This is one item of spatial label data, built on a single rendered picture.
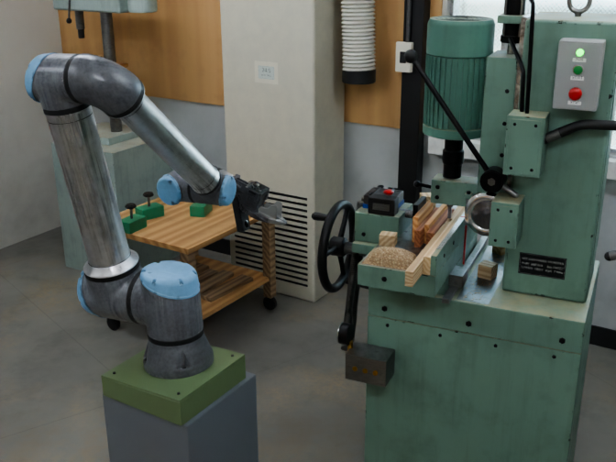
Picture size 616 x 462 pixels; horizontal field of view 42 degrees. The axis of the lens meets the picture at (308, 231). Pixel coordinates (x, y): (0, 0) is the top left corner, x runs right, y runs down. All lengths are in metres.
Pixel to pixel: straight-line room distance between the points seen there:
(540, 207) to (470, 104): 0.32
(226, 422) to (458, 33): 1.19
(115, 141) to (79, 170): 2.21
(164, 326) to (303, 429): 1.06
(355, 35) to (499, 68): 1.57
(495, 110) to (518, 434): 0.88
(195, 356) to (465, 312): 0.72
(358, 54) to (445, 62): 1.52
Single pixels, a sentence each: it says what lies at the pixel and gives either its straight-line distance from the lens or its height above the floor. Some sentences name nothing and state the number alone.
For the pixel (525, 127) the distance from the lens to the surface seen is 2.00.
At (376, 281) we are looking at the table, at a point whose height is 0.86.
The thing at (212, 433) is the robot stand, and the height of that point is 0.47.
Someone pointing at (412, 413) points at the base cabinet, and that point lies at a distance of 2.36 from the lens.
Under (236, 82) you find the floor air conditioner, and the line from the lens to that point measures 3.86.
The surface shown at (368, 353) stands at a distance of 2.24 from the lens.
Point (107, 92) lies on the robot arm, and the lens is 1.90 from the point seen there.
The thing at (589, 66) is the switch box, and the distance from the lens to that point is 1.98.
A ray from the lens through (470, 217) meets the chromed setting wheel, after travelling 2.15.
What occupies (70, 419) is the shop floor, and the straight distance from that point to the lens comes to 3.21.
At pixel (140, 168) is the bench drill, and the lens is 4.22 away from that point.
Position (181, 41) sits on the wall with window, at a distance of 4.42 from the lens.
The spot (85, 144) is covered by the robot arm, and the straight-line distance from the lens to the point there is 2.02.
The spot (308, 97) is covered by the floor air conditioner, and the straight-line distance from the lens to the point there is 3.64.
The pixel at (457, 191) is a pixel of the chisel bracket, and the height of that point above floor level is 1.04.
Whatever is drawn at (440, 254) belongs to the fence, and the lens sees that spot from 2.06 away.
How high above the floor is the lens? 1.71
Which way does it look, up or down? 20 degrees down
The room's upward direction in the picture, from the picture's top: straight up
